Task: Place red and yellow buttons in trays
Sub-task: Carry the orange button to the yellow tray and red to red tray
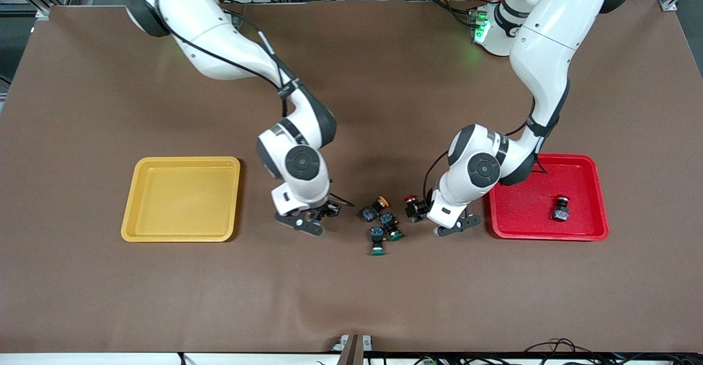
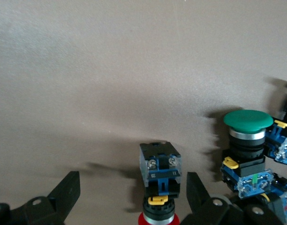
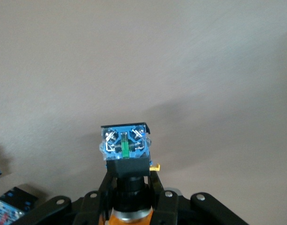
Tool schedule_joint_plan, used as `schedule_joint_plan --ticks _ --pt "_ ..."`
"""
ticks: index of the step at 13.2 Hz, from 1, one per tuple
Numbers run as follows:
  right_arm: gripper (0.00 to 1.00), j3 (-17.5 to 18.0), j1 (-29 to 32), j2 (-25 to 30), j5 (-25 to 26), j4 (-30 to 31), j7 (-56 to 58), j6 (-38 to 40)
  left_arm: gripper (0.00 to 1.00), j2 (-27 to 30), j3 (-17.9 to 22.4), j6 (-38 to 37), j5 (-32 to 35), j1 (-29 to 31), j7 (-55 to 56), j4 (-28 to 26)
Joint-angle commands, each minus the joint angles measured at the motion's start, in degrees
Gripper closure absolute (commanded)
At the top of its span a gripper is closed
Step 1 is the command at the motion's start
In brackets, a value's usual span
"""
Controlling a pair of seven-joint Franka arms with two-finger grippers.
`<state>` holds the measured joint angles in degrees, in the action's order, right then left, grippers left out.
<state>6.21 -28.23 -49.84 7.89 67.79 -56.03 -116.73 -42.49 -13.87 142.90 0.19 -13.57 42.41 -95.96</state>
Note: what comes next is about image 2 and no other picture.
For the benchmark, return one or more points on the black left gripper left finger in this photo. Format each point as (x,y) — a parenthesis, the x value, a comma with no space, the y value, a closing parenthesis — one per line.
(56,201)

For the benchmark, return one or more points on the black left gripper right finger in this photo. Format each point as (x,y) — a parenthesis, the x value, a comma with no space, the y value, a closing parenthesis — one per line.
(204,211)

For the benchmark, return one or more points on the red push button switch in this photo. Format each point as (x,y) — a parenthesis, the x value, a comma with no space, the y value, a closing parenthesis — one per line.
(160,164)

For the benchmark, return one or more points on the brown table mat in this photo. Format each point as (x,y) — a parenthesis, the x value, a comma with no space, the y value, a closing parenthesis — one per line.
(110,70)

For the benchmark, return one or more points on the green push button switch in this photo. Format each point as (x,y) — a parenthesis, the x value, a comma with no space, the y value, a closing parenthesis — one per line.
(247,119)
(281,145)

